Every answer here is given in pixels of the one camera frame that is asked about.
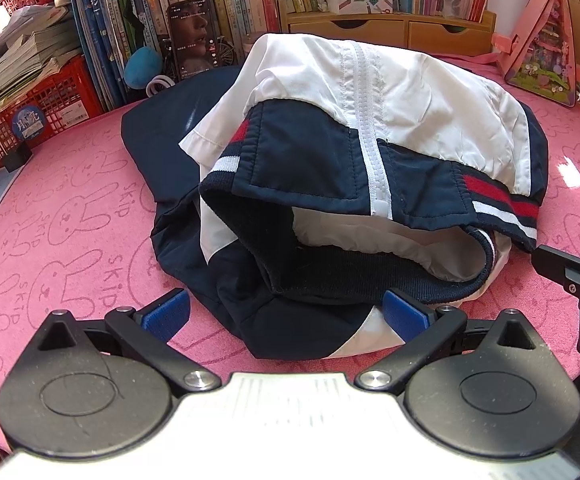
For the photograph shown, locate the wooden drawer organizer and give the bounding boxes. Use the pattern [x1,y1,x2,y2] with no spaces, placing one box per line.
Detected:
[280,0,498,57]

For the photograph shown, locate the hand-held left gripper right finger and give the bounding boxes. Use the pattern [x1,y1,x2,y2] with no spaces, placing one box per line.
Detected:
[354,287,546,396]

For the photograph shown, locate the row of large books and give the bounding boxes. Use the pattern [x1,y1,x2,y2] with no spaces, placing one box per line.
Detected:
[69,0,281,111]

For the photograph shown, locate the navy and white jacket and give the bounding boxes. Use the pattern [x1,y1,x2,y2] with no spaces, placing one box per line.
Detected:
[120,32,550,361]

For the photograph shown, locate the black strap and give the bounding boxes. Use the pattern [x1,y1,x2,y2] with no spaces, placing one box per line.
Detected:
[126,0,147,57]

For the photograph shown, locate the stack of paper workbooks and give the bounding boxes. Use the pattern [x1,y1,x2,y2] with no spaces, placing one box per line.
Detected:
[0,5,85,111]

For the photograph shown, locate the red plastic crate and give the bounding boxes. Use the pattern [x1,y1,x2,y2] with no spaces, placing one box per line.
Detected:
[0,55,106,171]

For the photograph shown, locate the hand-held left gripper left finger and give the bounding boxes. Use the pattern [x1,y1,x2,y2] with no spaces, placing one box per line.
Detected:
[34,287,222,396]

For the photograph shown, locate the blue plush ball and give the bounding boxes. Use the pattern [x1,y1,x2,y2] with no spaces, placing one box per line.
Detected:
[125,45,163,88]

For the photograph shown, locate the black smartphone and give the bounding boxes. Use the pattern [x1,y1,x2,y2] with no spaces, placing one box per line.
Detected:
[166,0,221,81]

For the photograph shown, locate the pink triangular bag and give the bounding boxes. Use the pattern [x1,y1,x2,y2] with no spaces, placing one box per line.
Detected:
[492,0,578,108]

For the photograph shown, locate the translucent pink cup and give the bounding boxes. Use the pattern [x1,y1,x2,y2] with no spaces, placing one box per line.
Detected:
[242,32,265,61]

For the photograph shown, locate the small black cube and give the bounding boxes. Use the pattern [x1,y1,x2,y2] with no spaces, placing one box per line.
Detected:
[4,142,33,171]

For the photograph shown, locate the pink rabbit print blanket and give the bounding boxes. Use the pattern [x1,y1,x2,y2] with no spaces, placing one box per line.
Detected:
[0,50,580,461]

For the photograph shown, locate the white paper sheet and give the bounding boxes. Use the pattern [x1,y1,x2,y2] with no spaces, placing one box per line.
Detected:
[490,0,536,36]

